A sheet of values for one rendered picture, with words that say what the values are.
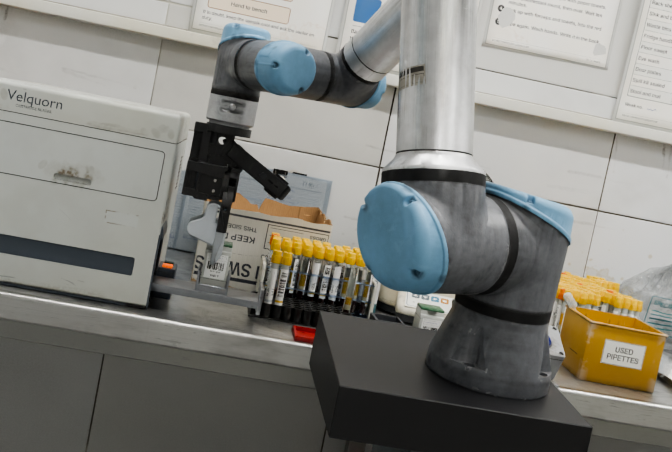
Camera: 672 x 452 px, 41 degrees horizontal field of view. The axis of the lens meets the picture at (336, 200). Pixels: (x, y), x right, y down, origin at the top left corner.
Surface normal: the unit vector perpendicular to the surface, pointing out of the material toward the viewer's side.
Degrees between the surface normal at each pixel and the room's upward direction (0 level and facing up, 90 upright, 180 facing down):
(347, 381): 4
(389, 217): 99
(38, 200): 90
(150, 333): 90
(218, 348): 90
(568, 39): 91
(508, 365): 76
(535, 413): 4
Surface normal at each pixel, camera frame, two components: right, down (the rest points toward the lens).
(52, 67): 0.11, 0.10
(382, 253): -0.80, 0.05
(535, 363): 0.64, -0.07
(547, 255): 0.55, 0.19
